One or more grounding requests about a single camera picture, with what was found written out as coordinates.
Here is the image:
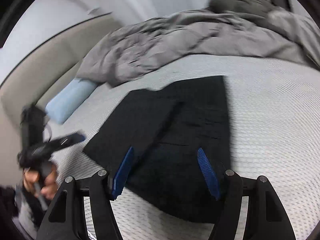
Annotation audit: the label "black pants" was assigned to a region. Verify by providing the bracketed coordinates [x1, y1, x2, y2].
[84, 76, 231, 223]

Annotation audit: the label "left hand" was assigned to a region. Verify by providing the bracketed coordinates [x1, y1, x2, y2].
[23, 163, 59, 200]

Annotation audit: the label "light blue pillow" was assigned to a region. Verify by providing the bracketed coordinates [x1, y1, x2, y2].
[45, 79, 98, 124]

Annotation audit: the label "beige padded headboard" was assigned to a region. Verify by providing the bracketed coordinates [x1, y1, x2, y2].
[1, 14, 122, 185]

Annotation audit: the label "white honeycomb mattress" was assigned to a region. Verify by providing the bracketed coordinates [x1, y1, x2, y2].
[48, 55, 319, 239]

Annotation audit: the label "grey rumpled duvet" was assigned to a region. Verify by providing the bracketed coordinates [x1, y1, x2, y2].
[76, 0, 319, 86]

